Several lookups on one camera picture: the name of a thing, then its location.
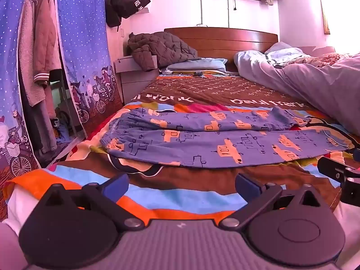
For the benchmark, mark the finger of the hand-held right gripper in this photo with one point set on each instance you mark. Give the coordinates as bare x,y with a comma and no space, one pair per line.
333,167
351,191

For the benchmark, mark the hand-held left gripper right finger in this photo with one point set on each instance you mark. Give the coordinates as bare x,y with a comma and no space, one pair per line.
248,188

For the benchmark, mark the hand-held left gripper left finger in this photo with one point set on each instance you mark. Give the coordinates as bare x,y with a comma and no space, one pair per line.
116,188

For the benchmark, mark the blue printed pants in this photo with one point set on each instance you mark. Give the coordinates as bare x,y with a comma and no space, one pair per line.
197,146

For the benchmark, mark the colourful printed bed sheet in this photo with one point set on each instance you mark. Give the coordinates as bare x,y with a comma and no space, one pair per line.
182,197

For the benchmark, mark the grey duvet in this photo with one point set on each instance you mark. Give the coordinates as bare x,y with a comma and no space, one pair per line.
323,87

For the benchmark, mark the white nightstand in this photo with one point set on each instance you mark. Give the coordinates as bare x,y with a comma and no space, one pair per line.
135,85

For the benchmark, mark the light blue folded pillow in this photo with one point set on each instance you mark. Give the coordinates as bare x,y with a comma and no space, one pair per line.
197,65

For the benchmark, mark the blue starry wardrobe curtain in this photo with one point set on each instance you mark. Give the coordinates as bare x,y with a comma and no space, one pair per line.
9,104
84,47

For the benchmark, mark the dark quilted jacket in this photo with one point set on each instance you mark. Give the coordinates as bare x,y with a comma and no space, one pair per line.
160,47

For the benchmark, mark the wooden headboard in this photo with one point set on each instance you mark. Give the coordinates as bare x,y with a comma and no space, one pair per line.
219,42

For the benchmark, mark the pink fleece coat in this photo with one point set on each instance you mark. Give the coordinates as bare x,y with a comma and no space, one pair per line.
36,47

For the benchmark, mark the plain black bag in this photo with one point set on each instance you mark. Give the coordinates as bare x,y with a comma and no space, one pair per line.
112,17

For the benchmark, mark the black printed bag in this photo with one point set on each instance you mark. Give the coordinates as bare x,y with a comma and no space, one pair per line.
129,1

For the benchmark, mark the gold picture frame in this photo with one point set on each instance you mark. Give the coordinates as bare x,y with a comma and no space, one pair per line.
325,17

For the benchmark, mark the white wall pipe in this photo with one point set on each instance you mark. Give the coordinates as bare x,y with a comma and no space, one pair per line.
200,2

